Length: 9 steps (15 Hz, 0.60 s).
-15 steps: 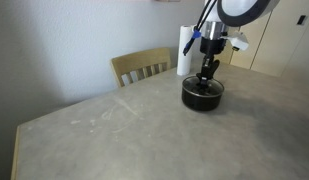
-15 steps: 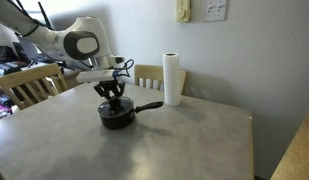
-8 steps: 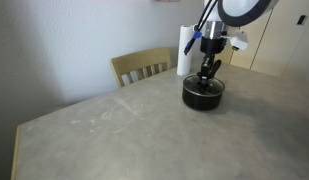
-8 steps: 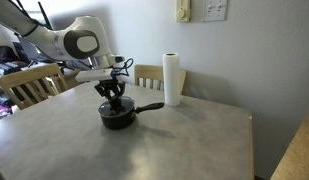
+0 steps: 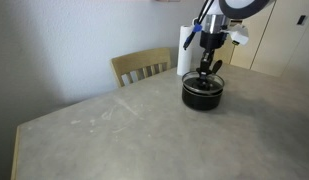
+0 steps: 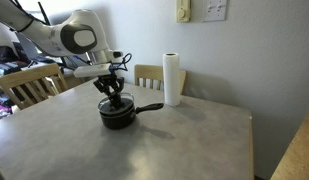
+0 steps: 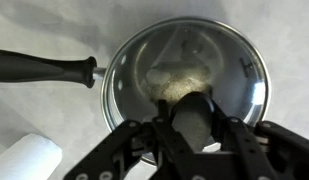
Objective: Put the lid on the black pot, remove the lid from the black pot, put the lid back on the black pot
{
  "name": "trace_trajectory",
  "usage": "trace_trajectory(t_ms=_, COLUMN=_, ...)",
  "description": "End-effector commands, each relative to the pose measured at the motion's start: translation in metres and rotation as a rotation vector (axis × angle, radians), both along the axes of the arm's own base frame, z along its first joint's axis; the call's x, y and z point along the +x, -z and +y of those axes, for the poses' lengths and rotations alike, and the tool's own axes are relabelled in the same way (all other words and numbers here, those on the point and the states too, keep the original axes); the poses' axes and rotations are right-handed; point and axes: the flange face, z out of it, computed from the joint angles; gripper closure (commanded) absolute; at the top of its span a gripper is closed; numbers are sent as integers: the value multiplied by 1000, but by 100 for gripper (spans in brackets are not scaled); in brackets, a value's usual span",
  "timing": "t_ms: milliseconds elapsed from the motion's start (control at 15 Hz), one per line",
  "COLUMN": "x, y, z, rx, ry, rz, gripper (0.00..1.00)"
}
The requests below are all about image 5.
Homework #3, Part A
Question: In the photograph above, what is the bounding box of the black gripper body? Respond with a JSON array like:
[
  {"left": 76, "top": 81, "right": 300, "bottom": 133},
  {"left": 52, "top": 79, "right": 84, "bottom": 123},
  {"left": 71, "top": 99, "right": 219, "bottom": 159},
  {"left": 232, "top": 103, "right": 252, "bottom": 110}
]
[{"left": 198, "top": 31, "right": 227, "bottom": 52}]

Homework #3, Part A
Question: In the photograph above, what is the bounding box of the glass lid with black knob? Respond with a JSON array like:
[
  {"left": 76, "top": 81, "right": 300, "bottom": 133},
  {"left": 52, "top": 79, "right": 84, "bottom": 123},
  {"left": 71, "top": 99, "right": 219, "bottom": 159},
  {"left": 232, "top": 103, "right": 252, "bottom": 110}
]
[{"left": 181, "top": 70, "right": 226, "bottom": 97}]

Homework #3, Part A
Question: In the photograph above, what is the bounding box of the white paper towel roll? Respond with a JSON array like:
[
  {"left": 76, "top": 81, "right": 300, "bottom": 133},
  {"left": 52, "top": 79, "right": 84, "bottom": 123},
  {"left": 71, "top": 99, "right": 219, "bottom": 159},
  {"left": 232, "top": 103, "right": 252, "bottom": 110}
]
[{"left": 176, "top": 24, "right": 196, "bottom": 77}]

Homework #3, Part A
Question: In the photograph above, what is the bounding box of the light wooden chair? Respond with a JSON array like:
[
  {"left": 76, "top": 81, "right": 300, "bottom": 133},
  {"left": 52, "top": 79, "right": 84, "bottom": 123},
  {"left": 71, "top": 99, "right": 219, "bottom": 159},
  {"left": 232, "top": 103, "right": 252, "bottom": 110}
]
[{"left": 110, "top": 47, "right": 172, "bottom": 88}]

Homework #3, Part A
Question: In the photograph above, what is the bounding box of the black door latch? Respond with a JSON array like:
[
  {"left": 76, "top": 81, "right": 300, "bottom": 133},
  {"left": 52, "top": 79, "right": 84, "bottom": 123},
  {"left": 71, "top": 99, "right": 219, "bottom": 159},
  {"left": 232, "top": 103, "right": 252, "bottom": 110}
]
[{"left": 296, "top": 14, "right": 308, "bottom": 26}]

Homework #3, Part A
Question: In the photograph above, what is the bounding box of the black cable with blue plug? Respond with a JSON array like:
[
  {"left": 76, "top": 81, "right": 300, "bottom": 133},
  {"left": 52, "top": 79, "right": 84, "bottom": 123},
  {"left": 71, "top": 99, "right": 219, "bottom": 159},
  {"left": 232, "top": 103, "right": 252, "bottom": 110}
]
[{"left": 182, "top": 0, "right": 216, "bottom": 51}]

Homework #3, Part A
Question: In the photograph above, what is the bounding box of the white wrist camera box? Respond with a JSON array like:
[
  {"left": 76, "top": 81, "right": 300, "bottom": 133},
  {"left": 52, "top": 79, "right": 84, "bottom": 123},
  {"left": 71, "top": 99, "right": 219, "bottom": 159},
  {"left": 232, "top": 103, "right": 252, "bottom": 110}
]
[{"left": 222, "top": 23, "right": 250, "bottom": 46}]

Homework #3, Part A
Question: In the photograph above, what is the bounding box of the black pot with handle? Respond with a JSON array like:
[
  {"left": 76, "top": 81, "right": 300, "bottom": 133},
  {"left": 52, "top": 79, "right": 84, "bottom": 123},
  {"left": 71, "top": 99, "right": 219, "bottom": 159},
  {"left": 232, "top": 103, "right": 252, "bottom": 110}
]
[{"left": 181, "top": 59, "right": 225, "bottom": 112}]

